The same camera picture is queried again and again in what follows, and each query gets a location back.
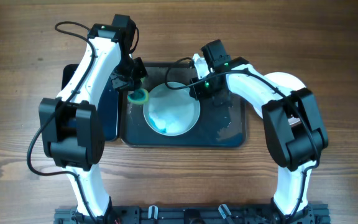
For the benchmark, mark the dark grey serving tray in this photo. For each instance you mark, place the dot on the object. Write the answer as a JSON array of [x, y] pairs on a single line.
[[217, 126]]

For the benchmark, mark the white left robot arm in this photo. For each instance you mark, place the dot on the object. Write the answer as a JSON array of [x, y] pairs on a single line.
[[103, 53]]

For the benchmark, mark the white plate stained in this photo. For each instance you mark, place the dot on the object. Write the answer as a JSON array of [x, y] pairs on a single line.
[[171, 112]]

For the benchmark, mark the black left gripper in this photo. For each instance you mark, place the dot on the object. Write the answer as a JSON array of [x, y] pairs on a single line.
[[120, 84]]

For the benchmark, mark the black water tray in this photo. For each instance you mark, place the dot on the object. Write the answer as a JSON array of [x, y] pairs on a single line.
[[110, 112]]

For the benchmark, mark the white plate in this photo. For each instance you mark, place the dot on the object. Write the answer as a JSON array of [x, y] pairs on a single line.
[[288, 81]]

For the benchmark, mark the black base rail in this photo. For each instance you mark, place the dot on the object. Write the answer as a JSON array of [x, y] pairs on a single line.
[[258, 213]]

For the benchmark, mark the green yellow sponge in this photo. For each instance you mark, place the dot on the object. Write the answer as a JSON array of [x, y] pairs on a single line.
[[138, 97]]

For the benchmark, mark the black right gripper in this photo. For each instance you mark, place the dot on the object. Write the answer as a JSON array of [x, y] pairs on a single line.
[[199, 94]]

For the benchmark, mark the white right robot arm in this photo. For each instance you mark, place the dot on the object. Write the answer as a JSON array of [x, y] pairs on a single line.
[[294, 130]]

